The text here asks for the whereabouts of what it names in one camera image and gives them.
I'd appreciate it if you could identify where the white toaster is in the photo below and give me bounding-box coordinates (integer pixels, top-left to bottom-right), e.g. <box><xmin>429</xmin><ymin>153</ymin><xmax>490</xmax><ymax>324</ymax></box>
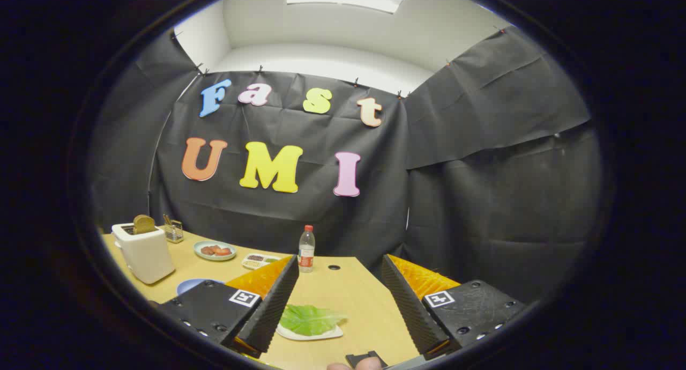
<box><xmin>111</xmin><ymin>223</ymin><xmax>176</xmax><ymax>285</ymax></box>

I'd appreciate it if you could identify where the blue plate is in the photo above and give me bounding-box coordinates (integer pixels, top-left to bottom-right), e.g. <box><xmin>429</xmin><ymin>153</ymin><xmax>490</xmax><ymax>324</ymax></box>
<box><xmin>176</xmin><ymin>278</ymin><xmax>226</xmax><ymax>296</ymax></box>

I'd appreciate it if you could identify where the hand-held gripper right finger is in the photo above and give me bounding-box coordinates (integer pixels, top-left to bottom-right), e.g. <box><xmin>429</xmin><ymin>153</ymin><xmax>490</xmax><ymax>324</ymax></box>
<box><xmin>381</xmin><ymin>254</ymin><xmax>528</xmax><ymax>360</ymax></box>

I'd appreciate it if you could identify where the white divided condiment tray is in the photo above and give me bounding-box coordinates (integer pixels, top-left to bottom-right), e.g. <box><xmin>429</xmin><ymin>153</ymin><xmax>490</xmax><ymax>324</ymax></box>
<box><xmin>241</xmin><ymin>253</ymin><xmax>280</xmax><ymax>270</ymax></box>

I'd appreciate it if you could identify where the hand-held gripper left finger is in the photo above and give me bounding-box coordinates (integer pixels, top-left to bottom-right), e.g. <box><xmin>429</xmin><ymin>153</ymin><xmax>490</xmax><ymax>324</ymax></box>
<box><xmin>155</xmin><ymin>255</ymin><xmax>300</xmax><ymax>359</ymax></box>

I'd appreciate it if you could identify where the green lettuce leaf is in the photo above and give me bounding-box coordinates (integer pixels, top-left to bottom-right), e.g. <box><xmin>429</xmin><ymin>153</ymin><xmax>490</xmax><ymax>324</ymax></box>
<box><xmin>279</xmin><ymin>305</ymin><xmax>348</xmax><ymax>337</ymax></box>

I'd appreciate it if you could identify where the white rectangular plate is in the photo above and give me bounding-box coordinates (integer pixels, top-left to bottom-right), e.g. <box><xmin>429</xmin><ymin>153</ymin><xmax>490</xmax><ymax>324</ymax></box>
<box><xmin>276</xmin><ymin>322</ymin><xmax>344</xmax><ymax>342</ymax></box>

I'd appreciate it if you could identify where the wire mesh basket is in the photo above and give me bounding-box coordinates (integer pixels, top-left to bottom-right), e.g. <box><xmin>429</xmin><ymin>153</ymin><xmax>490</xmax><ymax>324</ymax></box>
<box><xmin>162</xmin><ymin>214</ymin><xmax>184</xmax><ymax>244</ymax></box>

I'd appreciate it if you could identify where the clear red-capped water bottle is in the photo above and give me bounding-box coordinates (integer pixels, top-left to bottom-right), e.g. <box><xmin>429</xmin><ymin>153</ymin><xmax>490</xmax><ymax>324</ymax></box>
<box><xmin>298</xmin><ymin>225</ymin><xmax>316</xmax><ymax>273</ymax></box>

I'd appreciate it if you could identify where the light green plate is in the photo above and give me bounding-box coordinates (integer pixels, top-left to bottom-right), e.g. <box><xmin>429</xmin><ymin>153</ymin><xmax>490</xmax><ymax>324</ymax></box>
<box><xmin>193</xmin><ymin>240</ymin><xmax>237</xmax><ymax>262</ymax></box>

